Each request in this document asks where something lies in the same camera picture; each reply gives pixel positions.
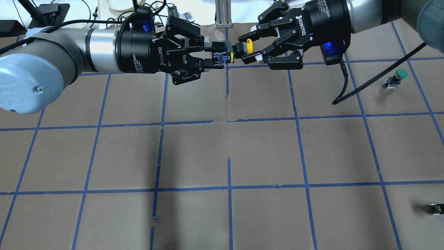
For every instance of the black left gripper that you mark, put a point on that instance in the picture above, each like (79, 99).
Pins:
(138, 52)

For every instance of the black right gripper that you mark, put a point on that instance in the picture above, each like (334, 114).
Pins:
(324, 19)

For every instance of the yellow push button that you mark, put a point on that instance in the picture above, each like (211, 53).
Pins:
(223, 52)

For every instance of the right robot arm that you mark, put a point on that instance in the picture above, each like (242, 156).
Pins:
(424, 16)

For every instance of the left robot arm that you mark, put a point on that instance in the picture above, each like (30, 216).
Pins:
(36, 70)

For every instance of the green push button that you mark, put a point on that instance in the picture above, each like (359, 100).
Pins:
(394, 81)

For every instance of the colourful remote control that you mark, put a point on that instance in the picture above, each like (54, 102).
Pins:
(187, 15)

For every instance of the white round plate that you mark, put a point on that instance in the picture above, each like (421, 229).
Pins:
(120, 5)

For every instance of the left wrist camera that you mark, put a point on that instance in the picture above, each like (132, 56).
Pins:
(142, 19)

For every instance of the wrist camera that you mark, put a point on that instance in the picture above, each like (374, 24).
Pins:
(333, 51)
(142, 19)

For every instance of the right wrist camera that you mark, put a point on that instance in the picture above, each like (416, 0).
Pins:
(333, 51)

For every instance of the aluminium frame post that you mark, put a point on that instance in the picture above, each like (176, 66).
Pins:
(223, 14)

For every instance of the small black switch block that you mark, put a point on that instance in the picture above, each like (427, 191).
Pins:
(437, 208)

